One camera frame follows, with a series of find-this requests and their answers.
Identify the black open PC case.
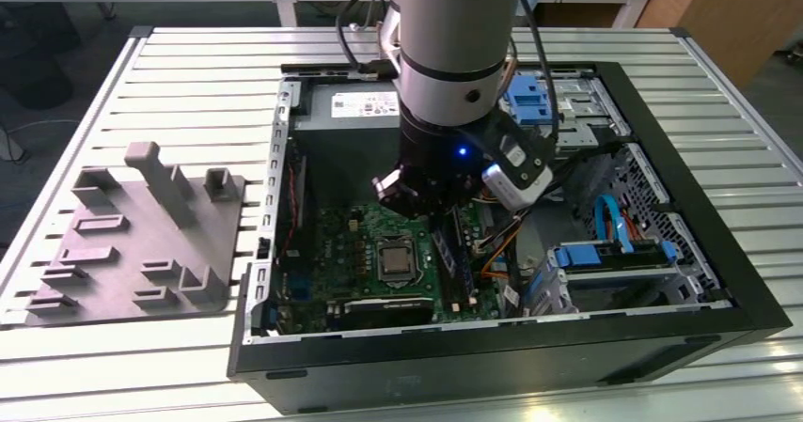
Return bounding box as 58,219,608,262
224,59,792,416

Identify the black graphics card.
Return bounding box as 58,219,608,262
274,297,437,334

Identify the hard disk in blue carrier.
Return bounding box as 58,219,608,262
548,241,678,277

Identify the green motherboard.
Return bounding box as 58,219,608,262
274,199,502,334

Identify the metal drive cage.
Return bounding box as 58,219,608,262
500,69,632,179

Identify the grey parts rack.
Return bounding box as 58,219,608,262
23,139,262,324

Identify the black office chair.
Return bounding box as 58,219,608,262
0,1,82,111

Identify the metal disk bay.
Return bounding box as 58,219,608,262
518,241,716,318

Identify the red and orange wire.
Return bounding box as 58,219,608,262
625,212,657,247

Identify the white and grey wrist camera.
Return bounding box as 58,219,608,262
478,120,557,211

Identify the black cable bundle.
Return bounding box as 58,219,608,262
474,142,628,252

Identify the silver CPU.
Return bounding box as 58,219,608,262
373,246,414,275

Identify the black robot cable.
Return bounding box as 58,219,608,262
514,0,560,148

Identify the blue flat wire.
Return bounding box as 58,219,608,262
592,194,634,254

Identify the wooden cabinet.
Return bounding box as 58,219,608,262
638,0,803,89

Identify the grey power supply unit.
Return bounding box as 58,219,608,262
290,82,414,205

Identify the blue drive bay latch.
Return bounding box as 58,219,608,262
497,74,560,126

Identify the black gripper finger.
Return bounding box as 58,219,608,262
369,167,440,220
437,176,481,214

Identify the dark RAM stick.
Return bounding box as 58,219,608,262
430,208,464,281
454,208,476,299

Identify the black CPU socket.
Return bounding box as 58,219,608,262
369,235,422,292

